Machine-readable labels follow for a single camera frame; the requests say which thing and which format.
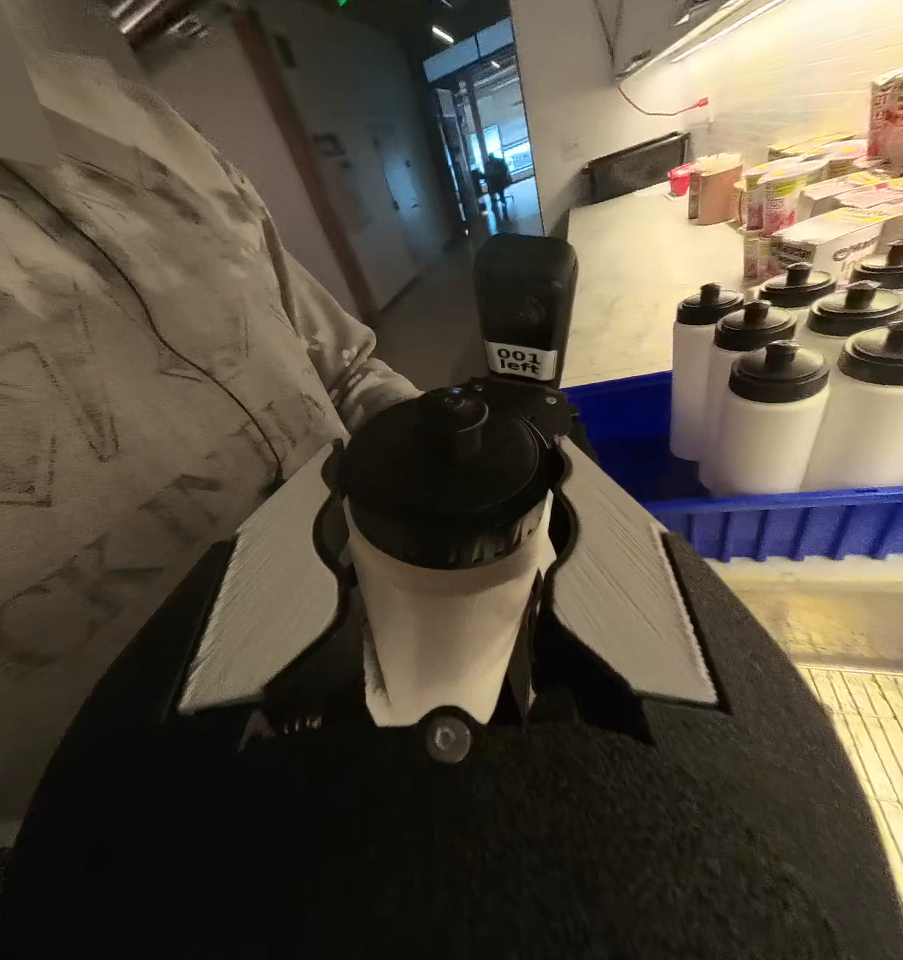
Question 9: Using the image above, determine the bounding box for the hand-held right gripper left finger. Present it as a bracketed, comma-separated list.
[175, 441, 357, 715]

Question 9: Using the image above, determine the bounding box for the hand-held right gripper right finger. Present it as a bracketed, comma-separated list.
[541, 437, 725, 710]

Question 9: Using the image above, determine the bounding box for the white plastic squeeze bottle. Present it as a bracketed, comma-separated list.
[344, 491, 554, 730]

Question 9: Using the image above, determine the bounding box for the blue ribbed bin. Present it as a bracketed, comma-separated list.
[560, 369, 903, 564]

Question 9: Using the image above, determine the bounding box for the black bottle cap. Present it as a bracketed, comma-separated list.
[341, 388, 556, 571]

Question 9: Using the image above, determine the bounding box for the person's left forearm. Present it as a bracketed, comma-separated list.
[271, 247, 426, 432]

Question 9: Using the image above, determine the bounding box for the black countertop appliance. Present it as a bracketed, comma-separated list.
[585, 131, 693, 205]

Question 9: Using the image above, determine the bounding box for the brown container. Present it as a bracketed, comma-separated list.
[687, 152, 745, 226]

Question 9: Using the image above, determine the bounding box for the cluster of black-capped bottles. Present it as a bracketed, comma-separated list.
[670, 238, 903, 498]

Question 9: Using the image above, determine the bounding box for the pink noodle cup pack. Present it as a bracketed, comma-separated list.
[735, 159, 828, 260]

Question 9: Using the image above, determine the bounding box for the stack of instant noodle boxes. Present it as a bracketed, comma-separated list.
[736, 60, 903, 286]

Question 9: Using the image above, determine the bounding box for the red-tipped cable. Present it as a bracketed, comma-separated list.
[618, 81, 711, 119]

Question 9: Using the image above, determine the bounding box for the upper wall cabinet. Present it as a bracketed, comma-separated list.
[594, 0, 790, 80]

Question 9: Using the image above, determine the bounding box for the metal wire sink grid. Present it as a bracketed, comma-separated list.
[798, 663, 903, 935]

